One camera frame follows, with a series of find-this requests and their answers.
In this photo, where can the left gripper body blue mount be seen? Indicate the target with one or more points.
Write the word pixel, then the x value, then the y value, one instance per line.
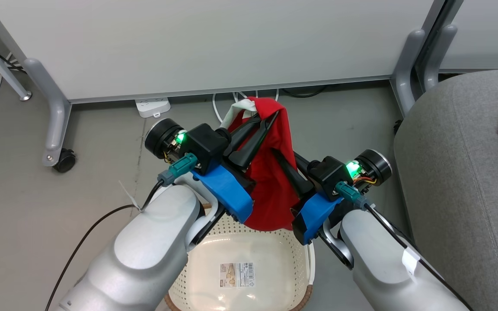
pixel 227 190

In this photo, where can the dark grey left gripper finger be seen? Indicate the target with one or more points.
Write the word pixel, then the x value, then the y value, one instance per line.
pixel 253 144
pixel 242 131

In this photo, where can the right gripper body blue mount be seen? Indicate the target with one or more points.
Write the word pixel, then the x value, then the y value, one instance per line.
pixel 314 216

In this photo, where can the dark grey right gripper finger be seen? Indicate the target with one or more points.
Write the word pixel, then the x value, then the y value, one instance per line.
pixel 305 162
pixel 292 177

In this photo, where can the red and white garment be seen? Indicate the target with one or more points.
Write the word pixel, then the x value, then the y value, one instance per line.
pixel 270 185

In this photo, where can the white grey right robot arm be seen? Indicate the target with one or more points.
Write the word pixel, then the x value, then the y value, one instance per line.
pixel 383 263

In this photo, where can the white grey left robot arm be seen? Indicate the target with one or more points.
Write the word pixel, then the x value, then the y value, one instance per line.
pixel 145 255

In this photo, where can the grey fabric sofa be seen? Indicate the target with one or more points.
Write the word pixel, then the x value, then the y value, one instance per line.
pixel 461 181

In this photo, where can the cream perforated laundry basket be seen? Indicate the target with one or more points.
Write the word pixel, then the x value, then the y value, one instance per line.
pixel 240 246

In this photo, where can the printed barcode label sticker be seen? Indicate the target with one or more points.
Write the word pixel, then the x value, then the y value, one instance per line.
pixel 237 275

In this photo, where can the large white partition panel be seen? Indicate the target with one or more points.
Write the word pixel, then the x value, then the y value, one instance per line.
pixel 214 43

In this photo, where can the white power strip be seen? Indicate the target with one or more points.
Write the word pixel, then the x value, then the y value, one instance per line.
pixel 152 106

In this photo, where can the white zip tie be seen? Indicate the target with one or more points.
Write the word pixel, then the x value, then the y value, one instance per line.
pixel 129 196

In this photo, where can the small black caster wheel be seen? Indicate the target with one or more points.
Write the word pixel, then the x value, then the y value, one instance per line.
pixel 398 126

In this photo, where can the grey partition leg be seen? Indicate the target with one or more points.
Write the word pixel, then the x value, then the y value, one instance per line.
pixel 437 56
pixel 407 65

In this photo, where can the narrow white partition panel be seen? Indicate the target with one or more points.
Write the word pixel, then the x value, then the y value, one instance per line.
pixel 491 30

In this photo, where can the chrome table leg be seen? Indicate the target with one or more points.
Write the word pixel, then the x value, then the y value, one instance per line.
pixel 2 65

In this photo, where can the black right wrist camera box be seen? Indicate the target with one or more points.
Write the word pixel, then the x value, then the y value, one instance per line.
pixel 329 172

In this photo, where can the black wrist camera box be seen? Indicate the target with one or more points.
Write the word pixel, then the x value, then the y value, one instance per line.
pixel 205 144
pixel 329 172

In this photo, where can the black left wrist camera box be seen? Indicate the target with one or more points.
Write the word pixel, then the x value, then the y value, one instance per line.
pixel 205 144

